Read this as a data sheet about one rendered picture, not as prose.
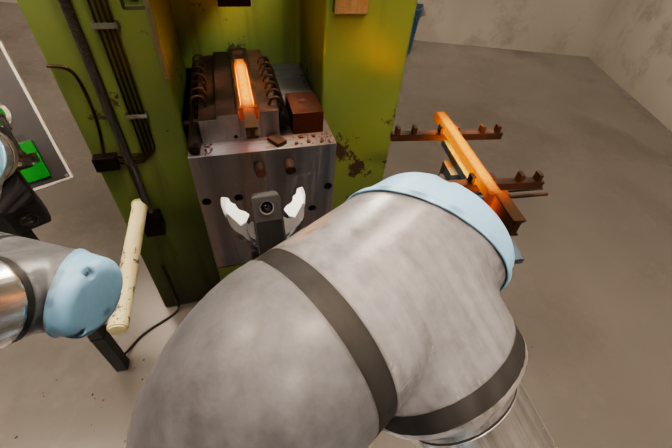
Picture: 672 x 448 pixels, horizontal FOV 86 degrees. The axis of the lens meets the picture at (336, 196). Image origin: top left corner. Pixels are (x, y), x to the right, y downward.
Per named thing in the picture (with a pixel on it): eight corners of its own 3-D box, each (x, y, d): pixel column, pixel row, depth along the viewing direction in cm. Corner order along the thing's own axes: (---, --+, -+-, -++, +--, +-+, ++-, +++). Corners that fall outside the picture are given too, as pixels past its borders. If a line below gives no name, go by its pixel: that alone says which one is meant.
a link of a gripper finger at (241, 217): (213, 223, 68) (245, 249, 64) (207, 201, 64) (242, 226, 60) (226, 215, 70) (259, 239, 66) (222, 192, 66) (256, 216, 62)
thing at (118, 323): (133, 333, 87) (125, 322, 84) (109, 338, 86) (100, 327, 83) (151, 209, 118) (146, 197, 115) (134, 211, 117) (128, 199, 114)
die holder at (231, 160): (329, 248, 126) (337, 143, 96) (217, 268, 117) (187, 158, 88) (299, 156, 166) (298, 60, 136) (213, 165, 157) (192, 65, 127)
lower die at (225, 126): (279, 136, 97) (278, 107, 92) (202, 143, 93) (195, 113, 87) (262, 71, 127) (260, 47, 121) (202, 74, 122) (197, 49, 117)
